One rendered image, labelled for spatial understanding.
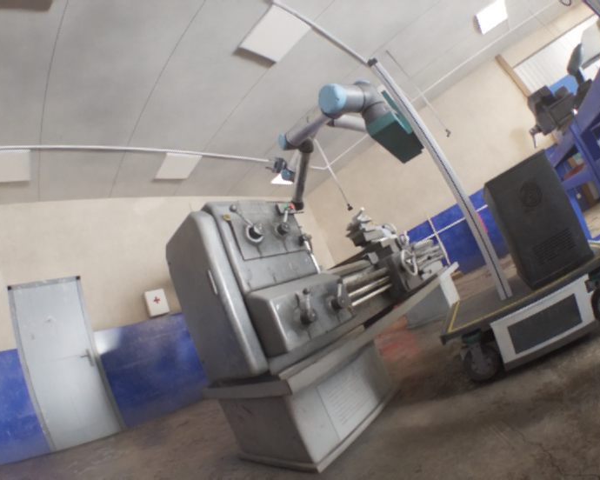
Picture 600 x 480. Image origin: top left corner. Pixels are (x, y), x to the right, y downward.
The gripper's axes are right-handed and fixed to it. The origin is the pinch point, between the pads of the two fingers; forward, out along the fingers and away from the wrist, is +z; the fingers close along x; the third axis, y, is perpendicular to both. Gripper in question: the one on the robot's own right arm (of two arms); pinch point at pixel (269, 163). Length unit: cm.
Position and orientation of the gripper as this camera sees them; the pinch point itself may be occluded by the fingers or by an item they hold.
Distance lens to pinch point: 242.4
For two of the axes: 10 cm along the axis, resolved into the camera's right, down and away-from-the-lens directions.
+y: 7.2, 3.9, -5.8
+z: -6.5, 0.9, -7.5
